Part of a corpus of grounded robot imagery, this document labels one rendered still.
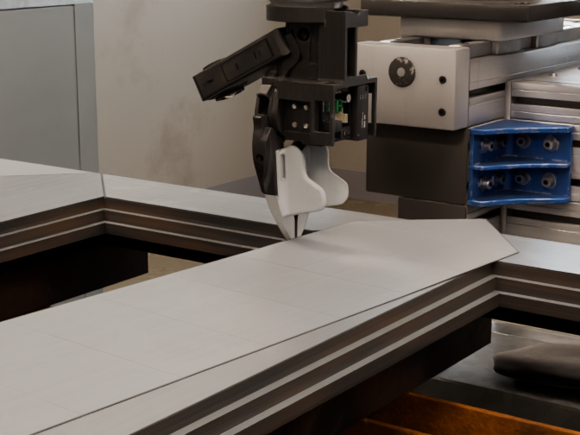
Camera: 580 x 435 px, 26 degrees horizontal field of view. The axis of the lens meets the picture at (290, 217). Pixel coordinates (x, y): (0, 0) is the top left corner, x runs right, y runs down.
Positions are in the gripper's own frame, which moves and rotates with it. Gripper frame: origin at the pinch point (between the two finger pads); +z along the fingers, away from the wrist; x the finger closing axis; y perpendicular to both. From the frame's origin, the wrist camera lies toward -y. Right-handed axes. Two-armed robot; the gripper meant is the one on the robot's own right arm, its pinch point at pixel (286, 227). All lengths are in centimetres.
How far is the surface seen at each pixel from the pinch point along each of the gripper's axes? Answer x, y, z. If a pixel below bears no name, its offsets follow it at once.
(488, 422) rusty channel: 0.5, 20.5, 14.1
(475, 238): 8.7, 14.7, 0.7
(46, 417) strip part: -43.1, 13.6, 0.8
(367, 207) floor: 338, -198, 86
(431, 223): 11.4, 8.6, 0.7
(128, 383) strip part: -36.4, 13.8, 0.8
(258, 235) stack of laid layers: 2.7, -5.2, 2.1
